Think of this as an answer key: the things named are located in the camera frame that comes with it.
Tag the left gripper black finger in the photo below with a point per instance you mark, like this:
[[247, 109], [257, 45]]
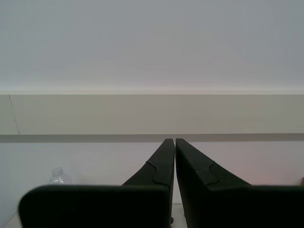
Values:
[[99, 206], [237, 206]]

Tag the clear plastic water bottle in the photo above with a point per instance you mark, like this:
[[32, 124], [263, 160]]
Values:
[[59, 177]]

